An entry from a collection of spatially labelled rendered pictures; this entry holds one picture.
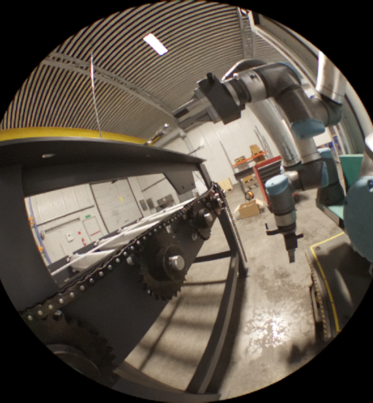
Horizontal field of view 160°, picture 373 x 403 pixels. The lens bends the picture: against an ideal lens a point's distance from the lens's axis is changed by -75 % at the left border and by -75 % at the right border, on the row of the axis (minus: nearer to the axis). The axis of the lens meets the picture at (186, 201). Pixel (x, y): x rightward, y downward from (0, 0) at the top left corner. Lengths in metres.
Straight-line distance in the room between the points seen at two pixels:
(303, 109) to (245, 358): 1.12
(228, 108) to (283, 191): 0.30
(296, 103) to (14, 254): 0.57
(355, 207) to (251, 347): 0.93
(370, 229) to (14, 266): 0.51
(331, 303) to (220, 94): 0.88
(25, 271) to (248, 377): 1.00
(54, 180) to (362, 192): 0.52
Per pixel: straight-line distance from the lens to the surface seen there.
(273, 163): 2.58
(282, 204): 0.48
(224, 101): 0.34
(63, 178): 0.32
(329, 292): 0.82
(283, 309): 1.14
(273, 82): 0.37
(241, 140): 10.74
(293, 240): 0.53
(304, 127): 0.35
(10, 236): 0.26
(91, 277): 0.21
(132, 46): 8.18
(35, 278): 0.26
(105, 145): 0.32
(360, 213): 0.27
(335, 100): 0.45
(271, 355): 1.01
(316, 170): 0.55
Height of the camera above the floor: 0.99
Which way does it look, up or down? 4 degrees down
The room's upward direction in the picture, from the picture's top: 24 degrees counter-clockwise
